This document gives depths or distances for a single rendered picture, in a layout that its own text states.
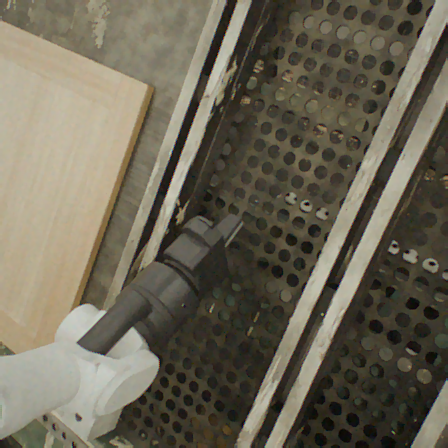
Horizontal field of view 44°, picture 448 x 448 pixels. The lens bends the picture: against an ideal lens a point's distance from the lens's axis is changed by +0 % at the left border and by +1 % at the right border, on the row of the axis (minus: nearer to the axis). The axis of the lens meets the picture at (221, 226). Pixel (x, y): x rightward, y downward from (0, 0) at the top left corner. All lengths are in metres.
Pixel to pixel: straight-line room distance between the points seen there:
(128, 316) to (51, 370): 0.12
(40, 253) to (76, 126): 0.25
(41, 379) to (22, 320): 0.57
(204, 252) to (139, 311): 0.12
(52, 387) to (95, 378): 0.05
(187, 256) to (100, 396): 0.20
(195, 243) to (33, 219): 0.45
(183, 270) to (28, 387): 0.26
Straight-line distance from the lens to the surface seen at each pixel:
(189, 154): 0.80
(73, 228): 1.02
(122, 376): 0.63
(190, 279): 0.72
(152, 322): 0.68
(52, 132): 1.07
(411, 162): 0.68
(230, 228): 0.78
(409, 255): 1.15
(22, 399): 0.55
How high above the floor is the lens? 1.80
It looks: 43 degrees down
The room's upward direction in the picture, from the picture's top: straight up
